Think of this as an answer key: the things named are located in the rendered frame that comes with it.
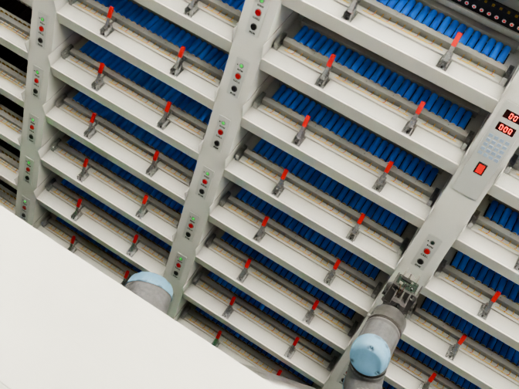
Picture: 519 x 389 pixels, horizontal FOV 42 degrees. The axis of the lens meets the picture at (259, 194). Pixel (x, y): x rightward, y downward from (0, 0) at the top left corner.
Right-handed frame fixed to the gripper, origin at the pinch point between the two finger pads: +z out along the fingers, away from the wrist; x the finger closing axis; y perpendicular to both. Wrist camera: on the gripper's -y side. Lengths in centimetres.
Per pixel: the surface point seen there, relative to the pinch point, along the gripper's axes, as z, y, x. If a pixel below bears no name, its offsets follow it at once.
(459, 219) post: 9.7, 18.7, -3.2
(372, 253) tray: 10.5, -7.2, 12.0
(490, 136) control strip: 9.1, 44.2, 2.0
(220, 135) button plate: 9, 3, 69
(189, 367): -114, 70, 18
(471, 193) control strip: 9.3, 27.6, -1.9
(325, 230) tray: 10.0, -8.5, 27.6
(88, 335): -117, 70, 27
